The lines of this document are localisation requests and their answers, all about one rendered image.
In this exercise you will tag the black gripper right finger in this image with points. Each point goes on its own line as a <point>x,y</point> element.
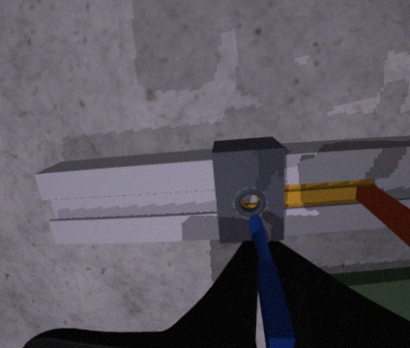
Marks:
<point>325,313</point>

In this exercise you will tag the blue pin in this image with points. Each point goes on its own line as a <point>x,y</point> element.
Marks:
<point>278,330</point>

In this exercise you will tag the green tray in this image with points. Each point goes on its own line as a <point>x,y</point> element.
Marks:
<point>389,288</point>

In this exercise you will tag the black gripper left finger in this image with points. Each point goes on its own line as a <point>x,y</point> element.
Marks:
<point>224,318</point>

